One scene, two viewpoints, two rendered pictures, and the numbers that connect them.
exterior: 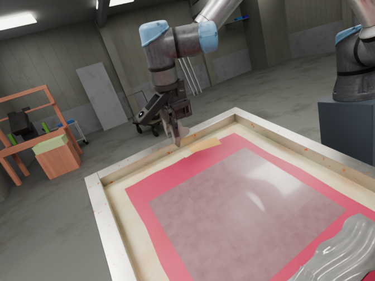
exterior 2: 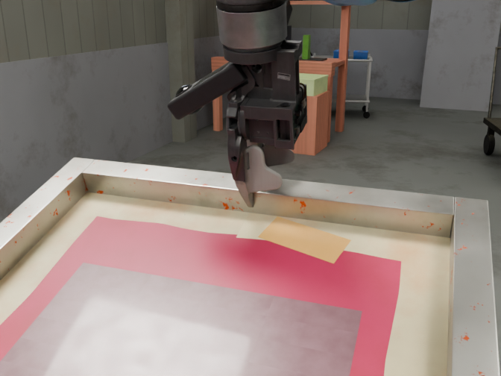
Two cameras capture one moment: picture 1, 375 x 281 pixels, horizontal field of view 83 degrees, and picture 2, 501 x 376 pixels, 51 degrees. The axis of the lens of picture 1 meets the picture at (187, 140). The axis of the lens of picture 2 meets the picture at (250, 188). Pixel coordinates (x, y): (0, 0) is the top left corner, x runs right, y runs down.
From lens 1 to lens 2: 0.42 m
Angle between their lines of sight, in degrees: 38
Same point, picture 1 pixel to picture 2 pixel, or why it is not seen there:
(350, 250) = not seen: outside the picture
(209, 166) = (237, 289)
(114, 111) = (469, 74)
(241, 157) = (314, 324)
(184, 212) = (86, 326)
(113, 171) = (107, 174)
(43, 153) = not seen: hidden behind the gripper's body
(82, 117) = (395, 57)
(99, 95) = (458, 20)
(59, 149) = not seen: hidden behind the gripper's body
